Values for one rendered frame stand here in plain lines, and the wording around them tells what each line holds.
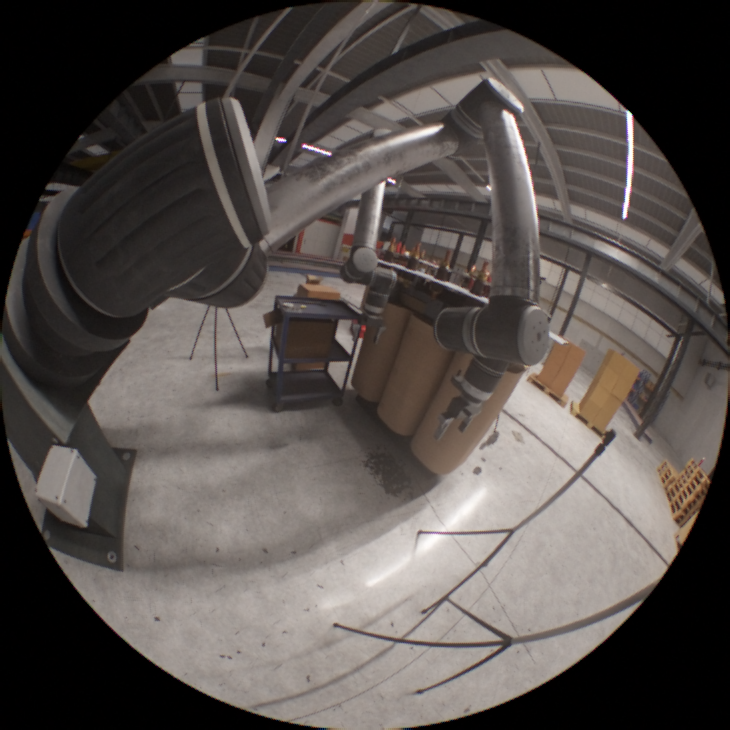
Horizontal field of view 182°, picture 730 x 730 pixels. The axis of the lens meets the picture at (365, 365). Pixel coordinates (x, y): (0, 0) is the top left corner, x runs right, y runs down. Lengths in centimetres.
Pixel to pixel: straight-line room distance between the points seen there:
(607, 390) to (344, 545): 555
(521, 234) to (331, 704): 181
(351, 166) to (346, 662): 183
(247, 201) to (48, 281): 22
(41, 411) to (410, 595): 156
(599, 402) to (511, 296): 554
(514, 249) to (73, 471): 71
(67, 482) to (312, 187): 61
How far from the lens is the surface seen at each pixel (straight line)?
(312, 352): 182
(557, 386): 594
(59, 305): 29
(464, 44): 402
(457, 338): 51
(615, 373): 584
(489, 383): 67
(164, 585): 155
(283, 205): 50
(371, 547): 151
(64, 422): 39
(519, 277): 44
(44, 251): 31
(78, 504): 36
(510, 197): 52
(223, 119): 24
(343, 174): 56
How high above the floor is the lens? 139
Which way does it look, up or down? 27 degrees down
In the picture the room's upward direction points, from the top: 17 degrees clockwise
